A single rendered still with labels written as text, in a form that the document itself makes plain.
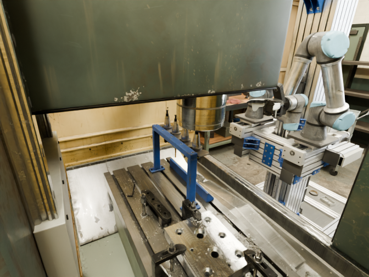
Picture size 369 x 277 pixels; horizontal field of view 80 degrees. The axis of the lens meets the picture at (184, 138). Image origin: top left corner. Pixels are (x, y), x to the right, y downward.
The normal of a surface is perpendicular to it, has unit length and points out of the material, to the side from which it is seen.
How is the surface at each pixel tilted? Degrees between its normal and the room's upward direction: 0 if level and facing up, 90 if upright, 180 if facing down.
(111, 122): 90
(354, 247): 90
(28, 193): 90
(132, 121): 90
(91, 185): 24
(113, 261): 0
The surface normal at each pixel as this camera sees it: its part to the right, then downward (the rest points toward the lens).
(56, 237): 0.50, 0.35
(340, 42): 0.13, 0.28
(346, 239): -0.87, 0.18
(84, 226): 0.22, -0.70
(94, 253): 0.02, -0.92
